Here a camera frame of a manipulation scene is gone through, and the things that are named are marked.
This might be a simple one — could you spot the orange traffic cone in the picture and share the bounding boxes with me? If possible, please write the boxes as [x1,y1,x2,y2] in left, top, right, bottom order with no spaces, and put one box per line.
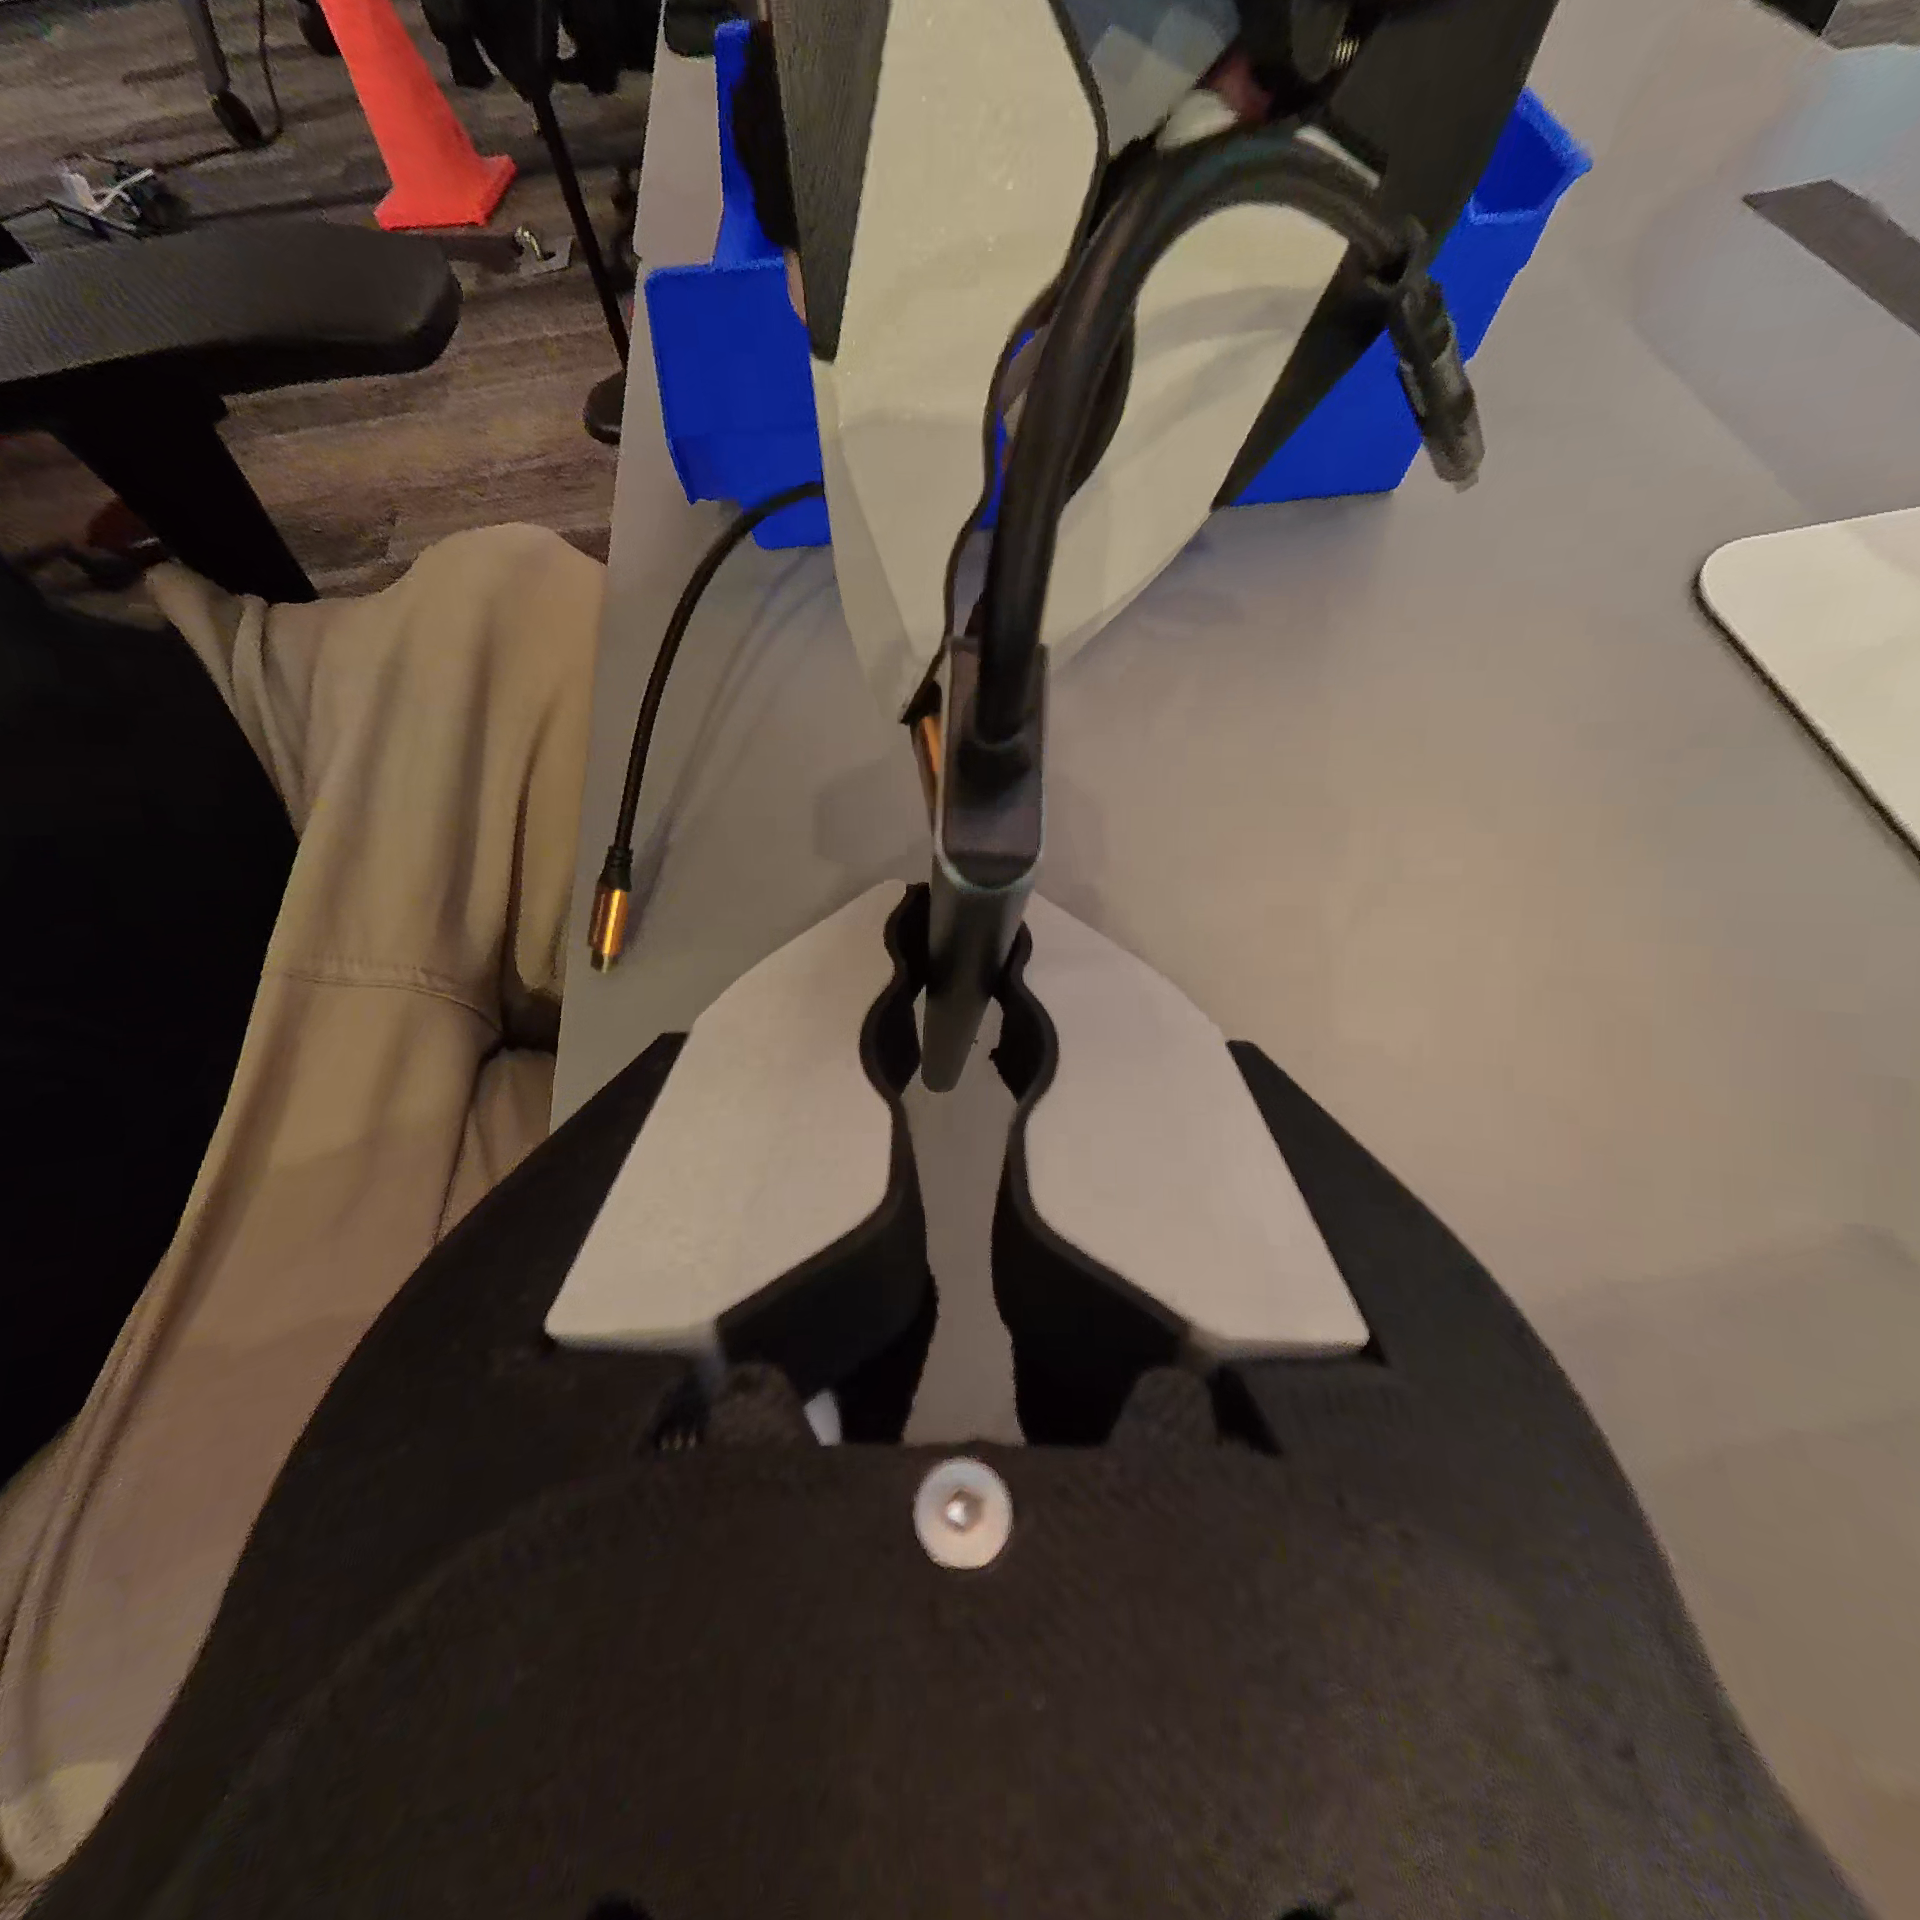
[316,0,519,231]

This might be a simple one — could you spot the black office chair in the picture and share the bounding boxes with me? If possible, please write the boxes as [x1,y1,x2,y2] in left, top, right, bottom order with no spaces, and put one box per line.
[0,221,464,605]

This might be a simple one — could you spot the white power strip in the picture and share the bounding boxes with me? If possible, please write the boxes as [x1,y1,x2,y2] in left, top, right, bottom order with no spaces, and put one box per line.
[38,151,175,250]

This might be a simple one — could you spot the person's beige trousers leg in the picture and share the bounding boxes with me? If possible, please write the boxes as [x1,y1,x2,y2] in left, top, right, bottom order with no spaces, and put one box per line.
[0,525,608,1877]

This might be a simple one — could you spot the black stand pole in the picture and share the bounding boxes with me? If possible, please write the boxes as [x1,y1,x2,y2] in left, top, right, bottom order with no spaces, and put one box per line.
[516,75,635,448]

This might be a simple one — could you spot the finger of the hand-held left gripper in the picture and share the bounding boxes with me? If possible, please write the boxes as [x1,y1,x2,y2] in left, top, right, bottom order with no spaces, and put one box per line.
[1042,128,1379,665]
[816,0,1113,711]

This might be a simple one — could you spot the black usb cable gold plugs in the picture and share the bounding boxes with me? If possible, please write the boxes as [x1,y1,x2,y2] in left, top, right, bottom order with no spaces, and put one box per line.
[586,481,951,973]

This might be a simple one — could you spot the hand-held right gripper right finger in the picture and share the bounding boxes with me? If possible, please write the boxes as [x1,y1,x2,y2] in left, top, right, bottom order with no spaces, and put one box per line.
[990,891,1369,1364]

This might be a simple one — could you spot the white rounded pad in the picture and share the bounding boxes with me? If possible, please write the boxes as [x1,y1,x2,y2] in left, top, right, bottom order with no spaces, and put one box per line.
[1697,508,1920,860]

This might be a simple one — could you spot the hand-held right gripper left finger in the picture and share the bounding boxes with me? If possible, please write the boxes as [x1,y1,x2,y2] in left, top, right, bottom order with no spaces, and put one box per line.
[545,882,924,1360]

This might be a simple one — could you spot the blue plastic bin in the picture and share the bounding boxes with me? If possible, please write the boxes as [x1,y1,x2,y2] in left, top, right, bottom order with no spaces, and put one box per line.
[644,17,1593,548]

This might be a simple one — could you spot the black chair wheel base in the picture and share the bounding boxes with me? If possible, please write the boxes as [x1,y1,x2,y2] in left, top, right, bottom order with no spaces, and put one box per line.
[176,0,290,154]

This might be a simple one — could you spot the grey usb hub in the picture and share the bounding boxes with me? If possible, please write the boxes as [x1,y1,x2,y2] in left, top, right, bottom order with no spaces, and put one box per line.
[902,631,1052,1098]

